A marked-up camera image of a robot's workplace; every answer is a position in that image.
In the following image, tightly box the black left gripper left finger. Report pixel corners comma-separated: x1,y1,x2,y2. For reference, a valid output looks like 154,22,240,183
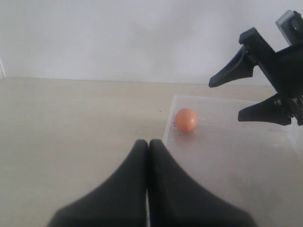
48,140,148,227

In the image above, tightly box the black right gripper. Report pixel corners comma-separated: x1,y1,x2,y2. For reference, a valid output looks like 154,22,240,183
208,28,303,125

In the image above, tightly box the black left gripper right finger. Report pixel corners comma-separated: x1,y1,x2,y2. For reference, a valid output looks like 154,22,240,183
147,139,257,227

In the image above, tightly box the clear plastic tray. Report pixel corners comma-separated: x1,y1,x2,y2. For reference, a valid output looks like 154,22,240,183
163,95,303,227

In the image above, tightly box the brown egg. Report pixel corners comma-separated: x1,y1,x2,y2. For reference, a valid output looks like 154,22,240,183
175,108,197,132

